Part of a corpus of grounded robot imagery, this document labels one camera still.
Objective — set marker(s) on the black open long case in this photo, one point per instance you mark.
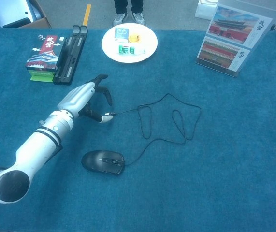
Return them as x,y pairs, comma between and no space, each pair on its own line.
68,60

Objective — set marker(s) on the silver grey device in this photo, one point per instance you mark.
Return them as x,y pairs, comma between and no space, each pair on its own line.
9,12

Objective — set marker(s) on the white round plate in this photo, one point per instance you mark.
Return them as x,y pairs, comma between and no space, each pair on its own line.
113,52

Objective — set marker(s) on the black trouser leg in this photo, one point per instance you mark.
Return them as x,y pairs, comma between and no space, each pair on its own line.
120,6
137,6

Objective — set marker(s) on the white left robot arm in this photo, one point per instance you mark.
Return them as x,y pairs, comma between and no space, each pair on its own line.
38,145

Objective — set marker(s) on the yellow floor tape strip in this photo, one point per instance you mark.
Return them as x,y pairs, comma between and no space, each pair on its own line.
87,15

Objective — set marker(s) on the green flat box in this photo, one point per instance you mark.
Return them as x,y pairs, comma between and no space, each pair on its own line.
41,76

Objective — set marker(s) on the white blue snack packet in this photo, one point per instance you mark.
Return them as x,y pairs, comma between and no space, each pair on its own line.
121,33

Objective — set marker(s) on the black computer mouse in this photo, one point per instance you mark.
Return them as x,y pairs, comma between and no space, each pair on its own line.
95,160

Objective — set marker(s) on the palace print gift box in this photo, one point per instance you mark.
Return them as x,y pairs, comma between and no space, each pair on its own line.
43,53

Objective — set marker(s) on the white box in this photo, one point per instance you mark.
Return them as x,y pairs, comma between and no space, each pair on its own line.
204,10

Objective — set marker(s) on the grey sneaker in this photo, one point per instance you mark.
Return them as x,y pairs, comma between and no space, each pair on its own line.
119,19
139,18

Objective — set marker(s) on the acrylic palace picture stand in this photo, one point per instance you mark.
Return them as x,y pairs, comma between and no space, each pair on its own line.
224,48

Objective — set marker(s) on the blue table cloth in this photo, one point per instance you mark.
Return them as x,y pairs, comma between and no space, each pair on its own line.
176,193

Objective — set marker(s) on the orange round snack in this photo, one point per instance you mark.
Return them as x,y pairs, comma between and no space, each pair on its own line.
134,38

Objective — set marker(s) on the brown cardboard box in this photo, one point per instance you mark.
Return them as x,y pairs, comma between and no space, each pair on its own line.
41,23

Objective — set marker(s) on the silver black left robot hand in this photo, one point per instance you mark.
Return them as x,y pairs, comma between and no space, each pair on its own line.
77,97

